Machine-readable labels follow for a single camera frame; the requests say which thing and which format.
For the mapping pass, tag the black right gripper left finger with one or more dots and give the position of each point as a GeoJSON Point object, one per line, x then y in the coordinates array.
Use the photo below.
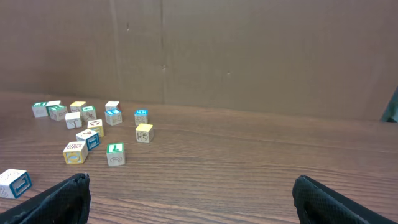
{"type": "Point", "coordinates": [68, 202]}

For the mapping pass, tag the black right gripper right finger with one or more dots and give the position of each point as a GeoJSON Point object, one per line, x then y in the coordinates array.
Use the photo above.
{"type": "Point", "coordinates": [318, 204]}

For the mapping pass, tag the white patterned wooden block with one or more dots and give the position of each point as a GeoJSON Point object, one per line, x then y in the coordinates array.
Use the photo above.
{"type": "Point", "coordinates": [14, 183]}

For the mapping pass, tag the yellow sided picture block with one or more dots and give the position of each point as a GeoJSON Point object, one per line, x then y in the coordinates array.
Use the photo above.
{"type": "Point", "coordinates": [75, 152]}

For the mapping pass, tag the white block brown acorn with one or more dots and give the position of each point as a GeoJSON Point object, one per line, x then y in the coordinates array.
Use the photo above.
{"type": "Point", "coordinates": [90, 137]}

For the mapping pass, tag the green L wooden block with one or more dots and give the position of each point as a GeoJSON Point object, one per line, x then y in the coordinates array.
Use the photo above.
{"type": "Point", "coordinates": [116, 154]}

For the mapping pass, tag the white block brown animal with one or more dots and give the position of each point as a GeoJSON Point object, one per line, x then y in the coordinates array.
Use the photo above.
{"type": "Point", "coordinates": [97, 126]}

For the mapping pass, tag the white block blue side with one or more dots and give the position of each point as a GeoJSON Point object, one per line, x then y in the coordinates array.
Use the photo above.
{"type": "Point", "coordinates": [73, 120]}

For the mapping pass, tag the green R wooden block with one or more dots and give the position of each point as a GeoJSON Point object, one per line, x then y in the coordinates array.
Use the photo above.
{"type": "Point", "coordinates": [57, 112]}

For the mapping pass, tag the green number four block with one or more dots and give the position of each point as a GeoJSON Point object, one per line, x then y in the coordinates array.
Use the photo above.
{"type": "Point", "coordinates": [88, 113]}

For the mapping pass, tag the yellow top wooden block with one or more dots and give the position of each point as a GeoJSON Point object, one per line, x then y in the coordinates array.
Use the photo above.
{"type": "Point", "coordinates": [77, 106]}

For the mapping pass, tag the blue P wooden block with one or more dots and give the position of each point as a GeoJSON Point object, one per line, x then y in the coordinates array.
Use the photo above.
{"type": "Point", "coordinates": [113, 117]}

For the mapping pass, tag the green letter block far left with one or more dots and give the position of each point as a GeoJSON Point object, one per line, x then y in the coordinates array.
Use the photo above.
{"type": "Point", "coordinates": [40, 109]}

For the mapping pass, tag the plain wooden block number two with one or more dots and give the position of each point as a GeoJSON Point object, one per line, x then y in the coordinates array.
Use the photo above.
{"type": "Point", "coordinates": [53, 103]}

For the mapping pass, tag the yellow top block right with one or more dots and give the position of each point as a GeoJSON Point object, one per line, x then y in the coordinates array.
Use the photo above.
{"type": "Point", "coordinates": [144, 133]}

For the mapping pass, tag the white wooden block top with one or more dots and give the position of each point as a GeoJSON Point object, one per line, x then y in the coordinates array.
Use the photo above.
{"type": "Point", "coordinates": [112, 105]}

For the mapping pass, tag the blue top wooden block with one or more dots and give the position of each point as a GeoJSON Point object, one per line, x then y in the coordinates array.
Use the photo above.
{"type": "Point", "coordinates": [141, 116]}

